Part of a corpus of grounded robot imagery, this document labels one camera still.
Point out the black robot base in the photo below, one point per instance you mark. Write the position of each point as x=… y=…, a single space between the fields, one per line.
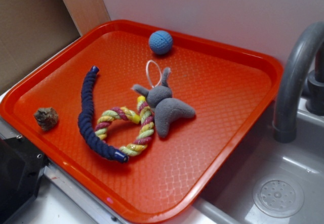
x=22 y=167

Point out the blue dimpled ball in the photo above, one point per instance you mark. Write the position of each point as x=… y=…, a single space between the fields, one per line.
x=160 y=42

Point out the grey plush toy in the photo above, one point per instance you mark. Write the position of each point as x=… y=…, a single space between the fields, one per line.
x=166 y=108

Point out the orange plastic tray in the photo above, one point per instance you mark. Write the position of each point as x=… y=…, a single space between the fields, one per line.
x=228 y=87

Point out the brown rock-like lump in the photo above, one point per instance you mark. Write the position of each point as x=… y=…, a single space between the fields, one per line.
x=46 y=118

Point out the grey toy faucet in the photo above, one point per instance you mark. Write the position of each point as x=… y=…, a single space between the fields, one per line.
x=304 y=67

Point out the grey toy sink basin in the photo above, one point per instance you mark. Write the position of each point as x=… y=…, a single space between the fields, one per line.
x=264 y=181

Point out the brown cardboard panel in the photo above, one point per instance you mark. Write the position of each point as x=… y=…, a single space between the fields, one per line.
x=34 y=30

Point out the multicolour twisted rope toy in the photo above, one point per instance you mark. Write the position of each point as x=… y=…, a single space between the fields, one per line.
x=143 y=117

